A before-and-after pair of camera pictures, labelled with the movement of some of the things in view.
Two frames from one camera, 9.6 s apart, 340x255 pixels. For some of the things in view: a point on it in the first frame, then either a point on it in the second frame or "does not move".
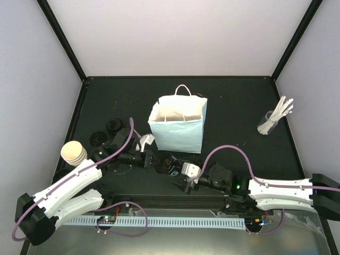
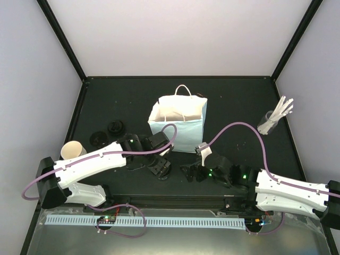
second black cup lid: [98, 138] does not move
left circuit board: [107, 220] does not move
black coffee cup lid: [114, 124] does not move
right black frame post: [312, 10] does not move
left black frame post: [64, 39] does not move
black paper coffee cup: [168, 163] → [164, 176]
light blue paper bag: [177, 122] does not move
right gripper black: [190, 184] → [189, 176]
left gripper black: [148, 154] → [159, 169]
